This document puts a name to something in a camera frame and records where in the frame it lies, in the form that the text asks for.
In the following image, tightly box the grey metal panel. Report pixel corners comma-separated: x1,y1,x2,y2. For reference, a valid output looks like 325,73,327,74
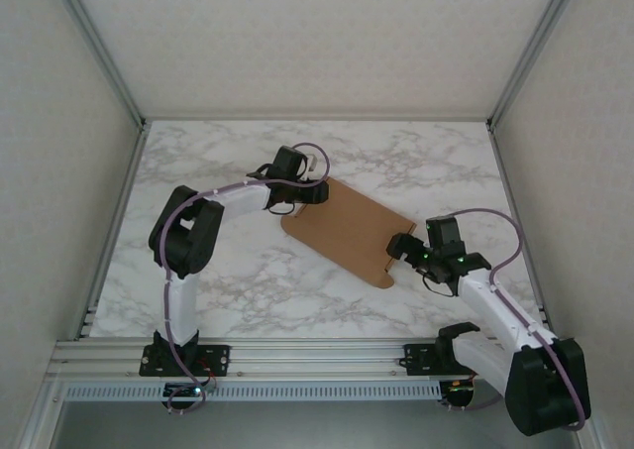
49,399,526,449

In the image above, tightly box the grey slotted cable duct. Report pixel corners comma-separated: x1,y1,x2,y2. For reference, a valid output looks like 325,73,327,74
63,382,443,401

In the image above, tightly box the brown cardboard paper box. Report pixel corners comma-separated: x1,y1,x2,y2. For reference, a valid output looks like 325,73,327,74
278,176,418,290

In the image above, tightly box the aluminium frame post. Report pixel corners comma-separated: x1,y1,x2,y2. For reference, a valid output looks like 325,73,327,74
487,0,586,131
574,413,613,449
19,384,68,449
49,0,150,131

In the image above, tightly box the small black controller board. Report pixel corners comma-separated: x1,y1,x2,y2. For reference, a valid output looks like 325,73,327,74
442,379,477,404
162,382,207,400

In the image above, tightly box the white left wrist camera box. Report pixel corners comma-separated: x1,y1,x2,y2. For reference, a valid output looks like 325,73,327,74
301,154,322,182

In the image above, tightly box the aluminium frame rail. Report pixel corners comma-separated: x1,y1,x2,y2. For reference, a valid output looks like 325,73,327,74
76,121,153,341
487,121,555,340
143,115,491,123

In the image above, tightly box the wide aluminium base rail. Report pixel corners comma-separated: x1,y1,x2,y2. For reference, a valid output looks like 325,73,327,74
49,338,516,384

